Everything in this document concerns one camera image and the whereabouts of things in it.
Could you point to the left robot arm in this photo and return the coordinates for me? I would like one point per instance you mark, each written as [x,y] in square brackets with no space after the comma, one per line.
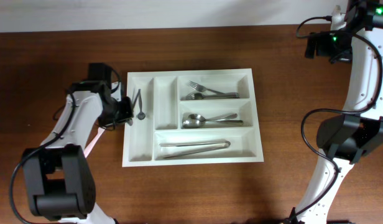
[58,180]

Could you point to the steel tablespoon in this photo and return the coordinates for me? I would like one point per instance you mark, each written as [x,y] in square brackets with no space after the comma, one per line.
[216,118]
[193,124]

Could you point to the small steel teaspoon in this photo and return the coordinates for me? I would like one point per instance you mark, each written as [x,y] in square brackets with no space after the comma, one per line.
[134,100]
[141,115]

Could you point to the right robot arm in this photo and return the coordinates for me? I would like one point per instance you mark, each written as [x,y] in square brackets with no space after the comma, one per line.
[356,130]

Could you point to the steel fork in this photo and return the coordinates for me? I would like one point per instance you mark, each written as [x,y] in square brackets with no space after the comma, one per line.
[201,88]
[200,96]

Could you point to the steel tongs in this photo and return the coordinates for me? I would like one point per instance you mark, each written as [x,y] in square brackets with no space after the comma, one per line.
[186,149]

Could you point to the white cutlery tray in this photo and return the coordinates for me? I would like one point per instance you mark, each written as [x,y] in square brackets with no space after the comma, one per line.
[165,109]

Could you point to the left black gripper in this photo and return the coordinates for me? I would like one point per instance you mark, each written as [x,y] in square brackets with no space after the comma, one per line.
[131,113]

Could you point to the white plastic knife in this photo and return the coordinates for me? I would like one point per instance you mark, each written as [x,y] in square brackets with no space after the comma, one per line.
[91,145]

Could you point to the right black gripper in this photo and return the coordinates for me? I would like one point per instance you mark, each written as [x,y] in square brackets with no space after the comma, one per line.
[310,47]

